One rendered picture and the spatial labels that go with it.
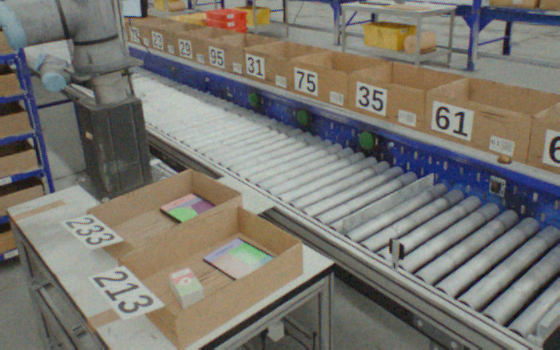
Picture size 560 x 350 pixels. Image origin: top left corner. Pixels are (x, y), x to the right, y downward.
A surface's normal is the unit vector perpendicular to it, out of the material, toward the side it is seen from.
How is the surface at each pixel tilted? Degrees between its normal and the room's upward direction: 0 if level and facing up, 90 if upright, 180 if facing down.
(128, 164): 90
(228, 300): 91
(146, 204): 88
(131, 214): 88
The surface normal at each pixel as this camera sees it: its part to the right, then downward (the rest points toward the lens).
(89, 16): 0.45, 0.30
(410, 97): -0.76, 0.25
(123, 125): 0.68, 0.23
